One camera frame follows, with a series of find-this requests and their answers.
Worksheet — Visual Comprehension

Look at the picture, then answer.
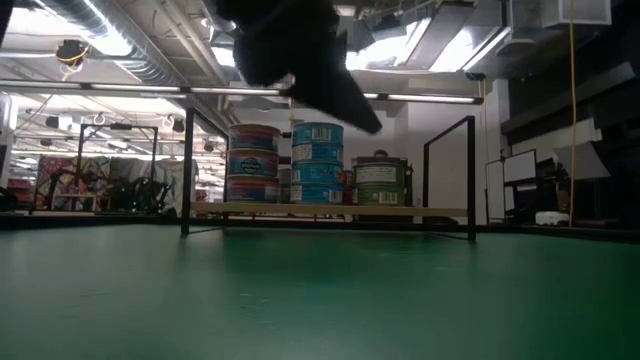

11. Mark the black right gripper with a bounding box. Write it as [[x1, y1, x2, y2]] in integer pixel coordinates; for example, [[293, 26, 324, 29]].
[[214, 0, 384, 137]]

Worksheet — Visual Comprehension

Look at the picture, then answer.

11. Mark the tall plain silver can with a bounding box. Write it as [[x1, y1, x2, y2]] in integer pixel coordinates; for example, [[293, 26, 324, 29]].
[[277, 168, 293, 204]]

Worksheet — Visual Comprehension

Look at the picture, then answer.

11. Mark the long ceiling light bar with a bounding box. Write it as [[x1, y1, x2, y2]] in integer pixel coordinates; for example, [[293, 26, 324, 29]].
[[0, 79, 485, 105]]

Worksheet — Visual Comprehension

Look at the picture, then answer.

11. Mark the white printed cloth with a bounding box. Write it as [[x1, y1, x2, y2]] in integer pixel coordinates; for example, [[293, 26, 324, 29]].
[[152, 159, 199, 216]]

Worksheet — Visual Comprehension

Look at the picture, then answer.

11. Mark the black machine with green lights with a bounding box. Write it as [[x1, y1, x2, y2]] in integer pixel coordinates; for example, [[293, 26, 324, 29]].
[[110, 174, 171, 216]]

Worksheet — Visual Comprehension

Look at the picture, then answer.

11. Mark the colourful patterned cloth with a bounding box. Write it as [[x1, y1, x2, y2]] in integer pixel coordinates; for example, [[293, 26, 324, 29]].
[[35, 155, 112, 211]]

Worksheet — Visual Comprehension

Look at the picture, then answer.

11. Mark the black ceiling-mounted device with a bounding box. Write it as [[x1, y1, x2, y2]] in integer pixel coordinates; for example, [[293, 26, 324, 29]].
[[53, 38, 90, 69]]

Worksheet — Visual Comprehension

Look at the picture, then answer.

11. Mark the white board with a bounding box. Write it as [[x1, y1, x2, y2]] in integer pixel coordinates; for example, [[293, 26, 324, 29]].
[[484, 148, 539, 221]]

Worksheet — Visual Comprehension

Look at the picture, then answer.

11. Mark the green table mat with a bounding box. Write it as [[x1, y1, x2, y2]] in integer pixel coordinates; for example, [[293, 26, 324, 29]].
[[0, 222, 640, 360]]

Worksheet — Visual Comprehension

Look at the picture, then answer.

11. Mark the small white box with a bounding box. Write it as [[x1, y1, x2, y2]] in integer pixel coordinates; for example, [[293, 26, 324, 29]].
[[534, 211, 571, 226]]

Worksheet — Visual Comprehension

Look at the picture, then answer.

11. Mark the grey angled panel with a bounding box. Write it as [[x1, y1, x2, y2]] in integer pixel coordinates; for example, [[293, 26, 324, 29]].
[[552, 141, 612, 181]]

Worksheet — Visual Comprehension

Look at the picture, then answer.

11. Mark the silver ventilation duct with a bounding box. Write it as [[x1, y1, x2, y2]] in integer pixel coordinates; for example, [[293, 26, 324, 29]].
[[39, 0, 186, 87]]

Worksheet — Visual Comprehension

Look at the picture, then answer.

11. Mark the wooden shelf with black frame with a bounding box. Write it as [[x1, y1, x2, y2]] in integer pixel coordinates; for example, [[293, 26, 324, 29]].
[[179, 105, 477, 242]]

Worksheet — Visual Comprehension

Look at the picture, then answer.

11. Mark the black background rig frame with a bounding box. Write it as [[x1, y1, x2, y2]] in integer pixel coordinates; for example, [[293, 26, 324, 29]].
[[75, 122, 160, 211]]

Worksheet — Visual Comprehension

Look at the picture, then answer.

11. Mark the black metal table frame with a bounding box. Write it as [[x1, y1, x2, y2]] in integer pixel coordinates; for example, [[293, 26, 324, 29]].
[[0, 213, 640, 244]]

